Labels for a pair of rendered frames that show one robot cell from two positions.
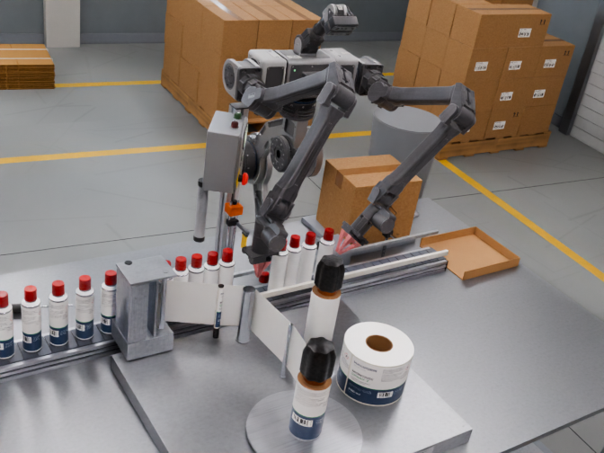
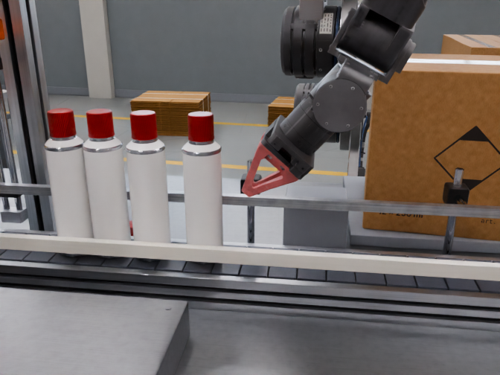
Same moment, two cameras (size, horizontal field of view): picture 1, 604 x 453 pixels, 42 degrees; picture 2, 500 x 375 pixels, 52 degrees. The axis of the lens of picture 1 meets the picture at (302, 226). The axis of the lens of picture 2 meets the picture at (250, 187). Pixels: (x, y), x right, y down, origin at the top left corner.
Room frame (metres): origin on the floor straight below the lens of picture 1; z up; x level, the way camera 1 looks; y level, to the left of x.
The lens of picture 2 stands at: (1.87, -0.59, 1.23)
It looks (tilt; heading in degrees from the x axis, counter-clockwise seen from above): 21 degrees down; 44
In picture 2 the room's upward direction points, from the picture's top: straight up
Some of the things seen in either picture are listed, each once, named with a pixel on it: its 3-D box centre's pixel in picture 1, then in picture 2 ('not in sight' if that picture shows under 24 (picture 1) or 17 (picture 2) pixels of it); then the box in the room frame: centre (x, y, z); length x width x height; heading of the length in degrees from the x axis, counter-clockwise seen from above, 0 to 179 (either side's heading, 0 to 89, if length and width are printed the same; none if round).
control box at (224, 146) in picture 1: (226, 152); not in sight; (2.13, 0.26, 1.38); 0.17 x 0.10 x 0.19; 2
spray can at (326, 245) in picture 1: (324, 255); (202, 188); (2.29, -0.09, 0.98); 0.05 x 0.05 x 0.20
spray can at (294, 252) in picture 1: (291, 262); (106, 184); (2.21, 0.01, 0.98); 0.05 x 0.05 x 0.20
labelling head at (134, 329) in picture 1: (143, 306); not in sight; (1.80, 0.41, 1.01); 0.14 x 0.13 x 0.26; 127
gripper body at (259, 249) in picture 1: (261, 244); not in sight; (2.06, 0.11, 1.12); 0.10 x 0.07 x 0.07; 126
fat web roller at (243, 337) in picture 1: (245, 315); not in sight; (1.89, 0.12, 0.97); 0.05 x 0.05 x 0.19
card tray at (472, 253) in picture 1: (469, 252); not in sight; (2.72, -0.68, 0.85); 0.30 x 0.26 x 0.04; 127
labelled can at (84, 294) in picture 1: (84, 306); not in sight; (1.79, 0.58, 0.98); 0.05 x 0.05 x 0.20
